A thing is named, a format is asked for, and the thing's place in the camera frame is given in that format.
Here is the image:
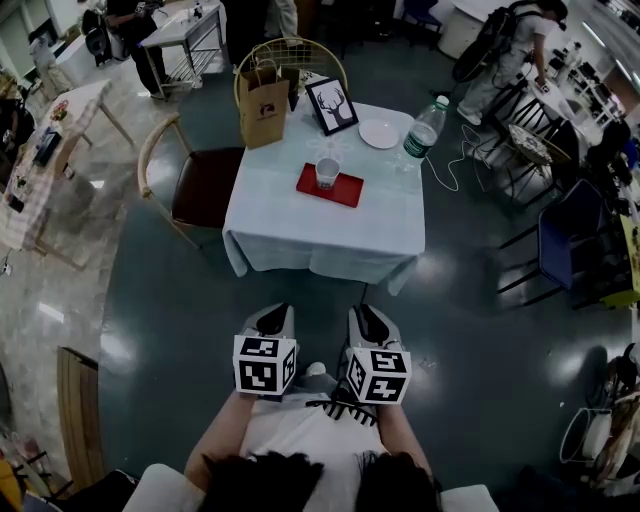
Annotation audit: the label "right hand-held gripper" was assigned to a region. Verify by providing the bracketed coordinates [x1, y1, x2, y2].
[345, 303, 412, 405]

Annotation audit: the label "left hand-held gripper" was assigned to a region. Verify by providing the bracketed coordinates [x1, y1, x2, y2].
[232, 302, 299, 397]

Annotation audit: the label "red tray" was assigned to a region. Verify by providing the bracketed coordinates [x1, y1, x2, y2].
[295, 162, 365, 209]

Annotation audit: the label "white cup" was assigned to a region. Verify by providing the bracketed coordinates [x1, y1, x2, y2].
[314, 157, 342, 191]

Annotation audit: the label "person's left forearm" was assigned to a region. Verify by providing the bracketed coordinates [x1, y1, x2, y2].
[184, 391, 251, 484]

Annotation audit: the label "person's right forearm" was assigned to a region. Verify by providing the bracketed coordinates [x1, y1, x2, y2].
[375, 402, 434, 476]

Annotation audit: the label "person's grey trousers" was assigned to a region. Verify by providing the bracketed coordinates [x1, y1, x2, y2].
[294, 372, 351, 401]

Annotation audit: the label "pale blue tablecloth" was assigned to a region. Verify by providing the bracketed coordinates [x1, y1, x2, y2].
[222, 99, 427, 296]

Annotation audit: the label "person's white shirt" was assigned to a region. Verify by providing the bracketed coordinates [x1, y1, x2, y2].
[122, 394, 501, 512]

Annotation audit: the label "wooden chair brown seat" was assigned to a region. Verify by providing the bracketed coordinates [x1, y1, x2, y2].
[137, 112, 246, 251]

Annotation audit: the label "white plate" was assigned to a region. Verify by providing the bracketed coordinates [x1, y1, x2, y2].
[358, 118, 400, 150]

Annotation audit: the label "brown paper bag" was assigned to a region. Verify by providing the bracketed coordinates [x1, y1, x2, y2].
[238, 58, 291, 150]

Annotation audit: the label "clear bottle green label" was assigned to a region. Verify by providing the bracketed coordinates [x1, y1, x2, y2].
[402, 94, 450, 160]

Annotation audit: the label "blue chair black legs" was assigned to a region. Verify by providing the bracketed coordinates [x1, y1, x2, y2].
[497, 178, 621, 309]

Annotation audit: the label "brown wooden board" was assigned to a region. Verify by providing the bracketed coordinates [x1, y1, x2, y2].
[56, 346, 107, 494]

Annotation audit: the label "pink checkered tablecloth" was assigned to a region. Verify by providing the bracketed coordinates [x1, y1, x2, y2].
[0, 79, 112, 251]

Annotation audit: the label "yellow table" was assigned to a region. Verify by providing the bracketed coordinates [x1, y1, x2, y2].
[619, 214, 640, 309]

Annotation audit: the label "black metal chair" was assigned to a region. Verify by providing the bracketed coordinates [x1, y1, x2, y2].
[492, 82, 554, 151]

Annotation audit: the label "black tissue box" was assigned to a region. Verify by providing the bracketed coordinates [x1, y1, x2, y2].
[32, 129, 64, 167]

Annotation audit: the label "white metal table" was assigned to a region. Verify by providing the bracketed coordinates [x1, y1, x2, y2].
[141, 2, 225, 99]

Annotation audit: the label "blue office chair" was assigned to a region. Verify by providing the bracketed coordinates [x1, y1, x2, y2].
[402, 0, 445, 37]

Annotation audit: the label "white floor cable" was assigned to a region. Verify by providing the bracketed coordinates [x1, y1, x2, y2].
[424, 124, 501, 194]

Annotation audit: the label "black deer picture frame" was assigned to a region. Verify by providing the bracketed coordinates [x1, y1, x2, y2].
[304, 77, 360, 137]

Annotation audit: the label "gold wire chair patterned cushion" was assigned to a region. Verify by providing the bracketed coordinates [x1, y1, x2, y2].
[472, 123, 571, 201]

